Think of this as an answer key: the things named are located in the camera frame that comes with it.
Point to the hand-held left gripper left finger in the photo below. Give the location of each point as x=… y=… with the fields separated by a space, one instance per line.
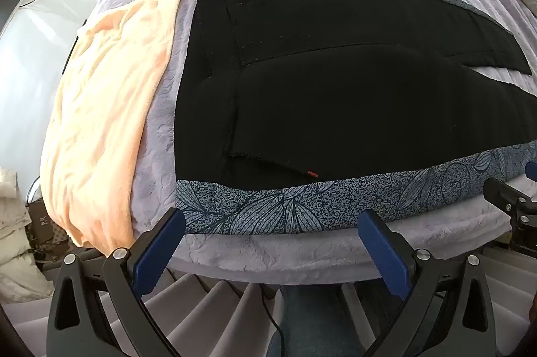
x=161 y=252

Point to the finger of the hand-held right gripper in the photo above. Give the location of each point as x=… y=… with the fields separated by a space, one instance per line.
x=503 y=193
x=532 y=169

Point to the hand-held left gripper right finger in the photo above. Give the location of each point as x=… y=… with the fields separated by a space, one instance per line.
x=384 y=252

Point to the black pants with floral trim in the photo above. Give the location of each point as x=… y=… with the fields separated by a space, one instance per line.
x=335 y=109

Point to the lavender textured bedspread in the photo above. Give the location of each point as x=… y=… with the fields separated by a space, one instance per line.
x=260 y=252

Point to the brown patterned bag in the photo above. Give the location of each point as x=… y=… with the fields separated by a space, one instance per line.
x=46 y=231

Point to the pile of white bags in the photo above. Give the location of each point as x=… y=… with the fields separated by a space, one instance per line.
x=14 y=256

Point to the peach fleece blanket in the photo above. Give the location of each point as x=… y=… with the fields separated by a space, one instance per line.
x=105 y=109

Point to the bright window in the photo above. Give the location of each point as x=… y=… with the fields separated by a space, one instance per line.
x=29 y=38

